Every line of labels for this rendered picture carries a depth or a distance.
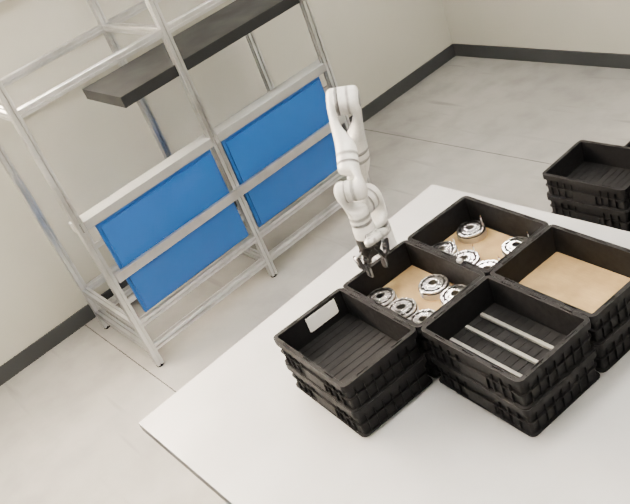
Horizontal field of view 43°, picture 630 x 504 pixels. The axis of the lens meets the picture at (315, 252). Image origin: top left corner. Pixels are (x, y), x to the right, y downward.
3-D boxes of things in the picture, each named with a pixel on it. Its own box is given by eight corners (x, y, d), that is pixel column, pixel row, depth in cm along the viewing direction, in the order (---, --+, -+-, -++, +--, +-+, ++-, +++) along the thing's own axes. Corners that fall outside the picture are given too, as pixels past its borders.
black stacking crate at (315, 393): (294, 387, 275) (282, 361, 269) (360, 336, 286) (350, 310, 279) (366, 442, 244) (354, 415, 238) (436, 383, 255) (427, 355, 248)
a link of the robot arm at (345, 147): (330, 159, 252) (357, 155, 251) (322, 84, 260) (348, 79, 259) (334, 171, 260) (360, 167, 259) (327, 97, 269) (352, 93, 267)
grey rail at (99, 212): (72, 230, 393) (67, 222, 391) (320, 66, 464) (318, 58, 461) (81, 235, 386) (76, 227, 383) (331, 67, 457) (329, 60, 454)
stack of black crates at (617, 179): (557, 255, 375) (540, 174, 352) (594, 220, 388) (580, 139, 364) (636, 278, 346) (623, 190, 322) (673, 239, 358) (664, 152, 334)
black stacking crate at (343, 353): (284, 363, 269) (272, 338, 264) (351, 313, 280) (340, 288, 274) (355, 417, 239) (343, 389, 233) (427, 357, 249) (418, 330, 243)
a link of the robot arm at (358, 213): (344, 230, 258) (371, 225, 255) (329, 190, 249) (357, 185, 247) (346, 218, 263) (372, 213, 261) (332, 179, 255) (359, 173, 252)
